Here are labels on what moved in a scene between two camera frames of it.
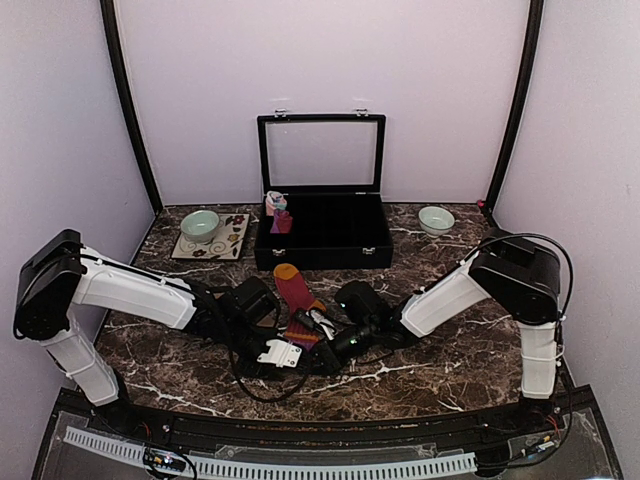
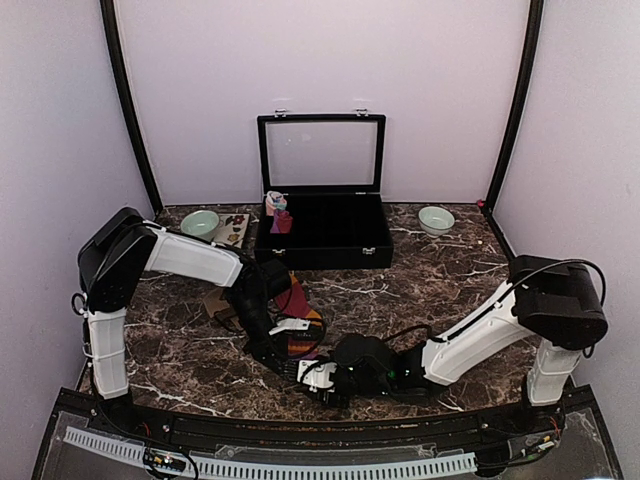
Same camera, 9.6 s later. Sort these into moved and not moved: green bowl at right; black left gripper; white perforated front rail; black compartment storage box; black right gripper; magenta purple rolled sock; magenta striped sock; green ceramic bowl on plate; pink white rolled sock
Moved: magenta striped sock; black left gripper; black right gripper
Not moved: black compartment storage box; green ceramic bowl on plate; pink white rolled sock; white perforated front rail; green bowl at right; magenta purple rolled sock
